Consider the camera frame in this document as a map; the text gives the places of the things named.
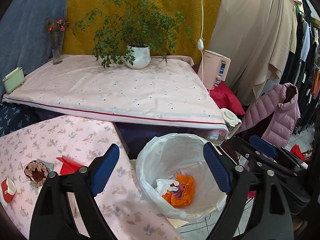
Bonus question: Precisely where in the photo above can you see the red paper envelope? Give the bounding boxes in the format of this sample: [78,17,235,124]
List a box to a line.
[56,155,83,176]

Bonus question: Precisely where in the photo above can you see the orange snack wrapper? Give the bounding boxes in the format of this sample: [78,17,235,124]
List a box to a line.
[162,174,196,208]

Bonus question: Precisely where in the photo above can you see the grey drawstring pouch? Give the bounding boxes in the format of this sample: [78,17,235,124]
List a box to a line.
[18,159,54,189]

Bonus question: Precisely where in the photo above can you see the white cotton glove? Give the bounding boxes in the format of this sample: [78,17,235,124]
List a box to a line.
[156,179,180,196]

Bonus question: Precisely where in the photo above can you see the dark red velvet scrunchie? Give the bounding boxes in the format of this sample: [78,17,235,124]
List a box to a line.
[24,160,49,188]

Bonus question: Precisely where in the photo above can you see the small red white paper cup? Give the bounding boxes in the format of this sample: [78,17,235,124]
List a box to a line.
[1,178,17,205]

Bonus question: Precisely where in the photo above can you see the white lined trash bin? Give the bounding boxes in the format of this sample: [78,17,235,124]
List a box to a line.
[136,133,227,222]

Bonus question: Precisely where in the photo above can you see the pink bunny print tablecloth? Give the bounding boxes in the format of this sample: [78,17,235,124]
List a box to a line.
[1,115,181,239]

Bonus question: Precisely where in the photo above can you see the pink puffer jacket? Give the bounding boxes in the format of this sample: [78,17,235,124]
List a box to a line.
[237,83,300,147]

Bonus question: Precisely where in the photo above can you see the red cushion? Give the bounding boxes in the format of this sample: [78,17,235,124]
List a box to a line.
[209,81,245,116]

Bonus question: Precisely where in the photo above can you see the pale pink dotted cloth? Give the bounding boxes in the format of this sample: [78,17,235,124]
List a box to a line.
[3,55,227,131]

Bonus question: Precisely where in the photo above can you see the pink water dispenser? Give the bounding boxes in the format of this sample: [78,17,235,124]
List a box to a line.
[197,50,231,90]

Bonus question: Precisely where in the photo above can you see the navy floral cloth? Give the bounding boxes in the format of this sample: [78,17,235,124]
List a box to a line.
[0,102,41,137]

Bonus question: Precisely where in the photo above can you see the beige hanging curtain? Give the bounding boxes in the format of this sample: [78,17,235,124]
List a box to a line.
[209,0,296,105]

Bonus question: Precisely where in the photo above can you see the mint green tissue box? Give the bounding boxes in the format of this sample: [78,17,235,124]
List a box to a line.
[2,67,25,94]

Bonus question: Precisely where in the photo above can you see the green potted plant white pot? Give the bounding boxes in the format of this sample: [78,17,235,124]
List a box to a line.
[72,0,192,68]

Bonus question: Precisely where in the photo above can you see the blue hanging cloth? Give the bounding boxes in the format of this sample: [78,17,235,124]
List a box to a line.
[0,0,72,98]

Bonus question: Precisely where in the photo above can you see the glass vase red flowers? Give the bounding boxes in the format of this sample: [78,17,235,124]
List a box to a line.
[44,18,69,65]

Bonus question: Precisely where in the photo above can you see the mustard yellow hanging cloth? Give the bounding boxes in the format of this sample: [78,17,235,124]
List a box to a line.
[63,0,221,64]

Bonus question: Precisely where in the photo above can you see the white power cord with switch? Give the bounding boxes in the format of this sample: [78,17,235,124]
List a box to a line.
[196,0,206,58]

